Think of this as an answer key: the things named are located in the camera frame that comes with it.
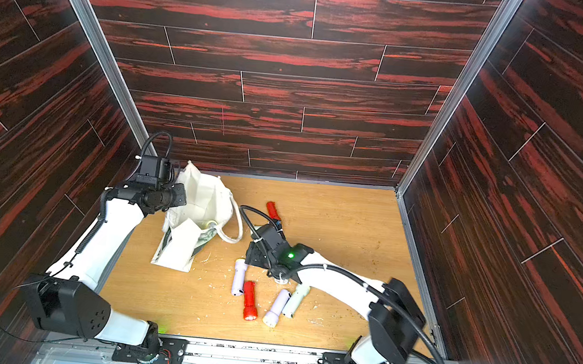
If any pale green flashlight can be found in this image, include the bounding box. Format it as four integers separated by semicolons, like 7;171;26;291
282;284;311;319

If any white printed tote bag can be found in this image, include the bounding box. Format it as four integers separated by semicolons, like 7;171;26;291
152;162;244;272

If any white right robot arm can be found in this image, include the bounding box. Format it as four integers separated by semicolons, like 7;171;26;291
246;238;426;364

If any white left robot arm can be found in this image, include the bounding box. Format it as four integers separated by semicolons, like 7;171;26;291
21;181;187;358

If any red flashlight near bag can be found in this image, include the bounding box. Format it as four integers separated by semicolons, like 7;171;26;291
266;201;281;221

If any lavender white flashlight front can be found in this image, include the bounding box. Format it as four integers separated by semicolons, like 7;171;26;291
262;289;291;329

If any red flashlight front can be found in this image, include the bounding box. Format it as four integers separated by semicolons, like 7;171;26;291
243;281;258;321

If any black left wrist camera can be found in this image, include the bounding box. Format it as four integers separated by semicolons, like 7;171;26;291
134;155;173;189

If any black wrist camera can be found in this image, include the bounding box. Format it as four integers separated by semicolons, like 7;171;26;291
257;223;286;248
134;155;173;189

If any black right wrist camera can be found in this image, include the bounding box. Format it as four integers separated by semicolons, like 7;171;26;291
257;223;286;248

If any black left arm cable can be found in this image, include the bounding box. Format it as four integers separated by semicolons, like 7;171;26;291
0;116;175;355

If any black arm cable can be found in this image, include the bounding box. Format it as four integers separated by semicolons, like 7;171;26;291
0;116;175;355
226;204;461;364

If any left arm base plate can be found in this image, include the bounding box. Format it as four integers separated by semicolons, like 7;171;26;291
111;335;189;364

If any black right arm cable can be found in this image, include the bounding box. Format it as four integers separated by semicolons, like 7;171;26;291
226;204;461;364

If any aluminium corner post left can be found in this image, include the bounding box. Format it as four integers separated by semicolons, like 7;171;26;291
68;0;148;148

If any aluminium corner post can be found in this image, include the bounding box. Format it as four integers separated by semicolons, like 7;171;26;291
68;0;148;148
394;0;528;206

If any aluminium corner post right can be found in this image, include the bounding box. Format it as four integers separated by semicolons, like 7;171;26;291
394;0;528;206

